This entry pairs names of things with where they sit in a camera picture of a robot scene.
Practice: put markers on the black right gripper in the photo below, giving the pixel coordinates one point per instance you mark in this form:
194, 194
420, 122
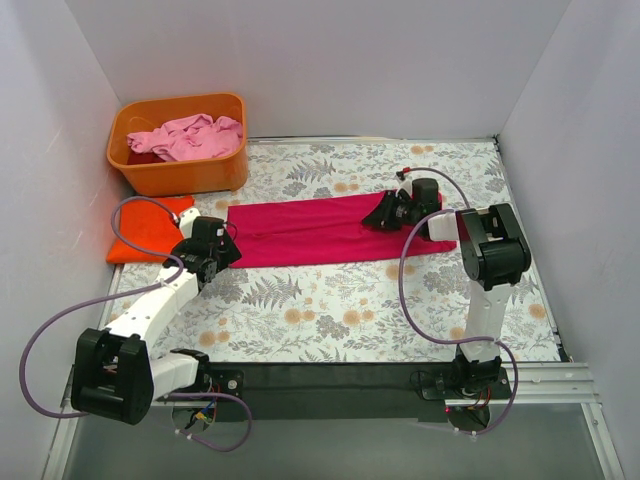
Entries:
391, 211

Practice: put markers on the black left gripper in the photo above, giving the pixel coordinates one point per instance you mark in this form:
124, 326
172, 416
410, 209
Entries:
223, 248

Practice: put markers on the magenta t shirt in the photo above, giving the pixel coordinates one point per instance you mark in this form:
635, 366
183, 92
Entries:
320, 231

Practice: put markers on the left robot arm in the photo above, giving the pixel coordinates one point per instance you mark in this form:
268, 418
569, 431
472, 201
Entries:
114, 376

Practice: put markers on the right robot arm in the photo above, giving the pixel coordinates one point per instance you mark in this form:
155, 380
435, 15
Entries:
494, 253

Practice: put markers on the orange plastic basket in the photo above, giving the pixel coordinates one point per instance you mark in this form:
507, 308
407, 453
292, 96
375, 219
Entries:
186, 177

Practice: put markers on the folded orange t shirt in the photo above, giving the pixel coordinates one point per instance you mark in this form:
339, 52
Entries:
150, 226

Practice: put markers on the floral patterned table mat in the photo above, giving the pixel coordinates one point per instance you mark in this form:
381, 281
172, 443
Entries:
343, 312

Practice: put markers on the pink crumpled t shirt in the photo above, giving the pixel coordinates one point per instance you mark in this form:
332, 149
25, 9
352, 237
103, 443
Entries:
190, 138

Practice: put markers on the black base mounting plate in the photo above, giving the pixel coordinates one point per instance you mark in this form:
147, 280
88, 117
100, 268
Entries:
339, 391

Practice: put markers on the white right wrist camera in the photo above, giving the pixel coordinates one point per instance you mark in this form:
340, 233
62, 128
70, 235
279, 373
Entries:
405, 187

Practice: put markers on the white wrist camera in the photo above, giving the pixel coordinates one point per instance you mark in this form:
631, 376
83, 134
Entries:
405, 187
184, 221

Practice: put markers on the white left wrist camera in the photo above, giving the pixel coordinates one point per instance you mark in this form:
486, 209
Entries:
184, 221

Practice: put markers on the aluminium frame rail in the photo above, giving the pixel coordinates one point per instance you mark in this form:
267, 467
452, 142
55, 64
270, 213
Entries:
551, 427

